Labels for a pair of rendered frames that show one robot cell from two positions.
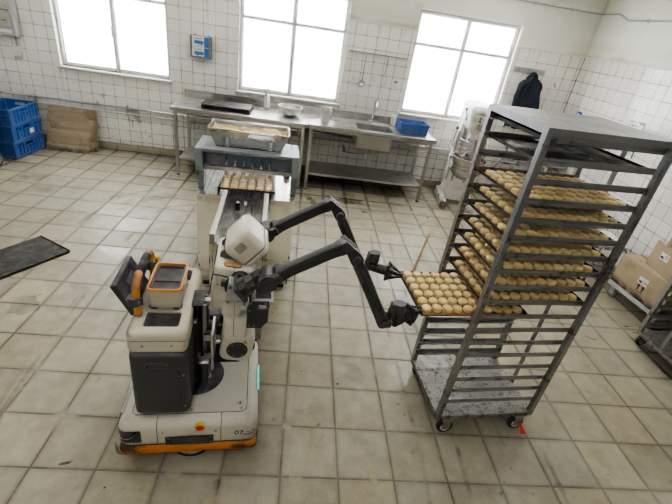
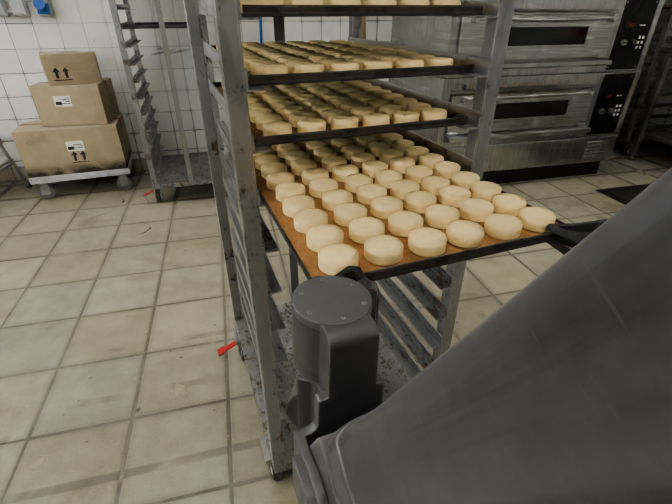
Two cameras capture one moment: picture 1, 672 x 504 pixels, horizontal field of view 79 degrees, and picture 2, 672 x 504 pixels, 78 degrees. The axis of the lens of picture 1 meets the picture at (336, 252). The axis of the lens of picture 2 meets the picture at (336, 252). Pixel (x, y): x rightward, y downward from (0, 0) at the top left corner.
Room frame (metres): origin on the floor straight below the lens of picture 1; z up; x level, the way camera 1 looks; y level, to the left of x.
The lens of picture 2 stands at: (2.05, 0.01, 1.14)
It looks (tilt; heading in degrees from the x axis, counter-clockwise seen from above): 31 degrees down; 263
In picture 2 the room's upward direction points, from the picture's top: straight up
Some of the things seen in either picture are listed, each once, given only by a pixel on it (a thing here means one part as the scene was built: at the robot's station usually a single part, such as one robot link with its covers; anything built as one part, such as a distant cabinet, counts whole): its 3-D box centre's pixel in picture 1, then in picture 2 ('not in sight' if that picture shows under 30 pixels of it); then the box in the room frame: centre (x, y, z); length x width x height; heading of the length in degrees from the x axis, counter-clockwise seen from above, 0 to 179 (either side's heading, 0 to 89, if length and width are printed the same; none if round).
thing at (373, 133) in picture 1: (306, 138); not in sight; (5.62, 0.65, 0.61); 3.40 x 0.70 x 1.22; 97
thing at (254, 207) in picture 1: (241, 267); not in sight; (2.44, 0.65, 0.45); 0.70 x 0.34 x 0.90; 11
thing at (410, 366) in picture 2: (487, 397); (377, 320); (1.78, -1.04, 0.24); 0.64 x 0.03 x 0.03; 104
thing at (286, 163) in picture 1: (248, 168); not in sight; (2.94, 0.75, 1.01); 0.72 x 0.33 x 0.34; 101
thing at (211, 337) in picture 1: (229, 334); not in sight; (1.67, 0.50, 0.52); 0.28 x 0.27 x 0.25; 14
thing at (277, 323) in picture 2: not in sight; (248, 248); (2.17, -0.94, 0.60); 0.64 x 0.03 x 0.03; 104
